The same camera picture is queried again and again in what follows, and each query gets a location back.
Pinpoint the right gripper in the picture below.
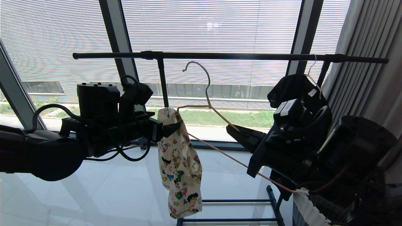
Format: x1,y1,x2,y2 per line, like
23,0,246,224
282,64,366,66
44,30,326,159
246,123,318,186

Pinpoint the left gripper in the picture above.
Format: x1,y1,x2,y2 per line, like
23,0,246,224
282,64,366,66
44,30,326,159
94,112,182,156

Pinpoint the cream printed garment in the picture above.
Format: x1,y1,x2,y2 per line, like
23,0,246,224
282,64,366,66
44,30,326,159
157,107,203,219

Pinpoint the pink clothes hanger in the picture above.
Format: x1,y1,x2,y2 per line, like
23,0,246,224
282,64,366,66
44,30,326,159
176,61,311,194
306,55,323,100

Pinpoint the white laundry basket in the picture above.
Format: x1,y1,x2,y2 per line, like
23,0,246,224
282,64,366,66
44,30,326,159
292,191,350,226

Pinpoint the black clothes rack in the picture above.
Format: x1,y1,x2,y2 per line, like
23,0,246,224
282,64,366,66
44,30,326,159
73,51,389,226

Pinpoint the window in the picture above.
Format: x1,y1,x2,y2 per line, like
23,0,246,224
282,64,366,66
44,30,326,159
0,0,350,152

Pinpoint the grey curtain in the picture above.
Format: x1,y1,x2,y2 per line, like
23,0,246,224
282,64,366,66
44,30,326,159
321,0,402,186

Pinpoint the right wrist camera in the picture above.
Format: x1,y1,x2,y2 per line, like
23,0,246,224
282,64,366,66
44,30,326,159
273,99,315,127

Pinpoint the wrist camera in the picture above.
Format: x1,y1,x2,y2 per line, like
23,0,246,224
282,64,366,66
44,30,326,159
118,75,154,114
273,99,315,127

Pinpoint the grey cable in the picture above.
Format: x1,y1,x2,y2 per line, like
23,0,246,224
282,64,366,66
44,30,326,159
106,144,142,155

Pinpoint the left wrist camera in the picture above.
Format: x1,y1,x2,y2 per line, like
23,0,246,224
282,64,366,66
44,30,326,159
118,75,154,114

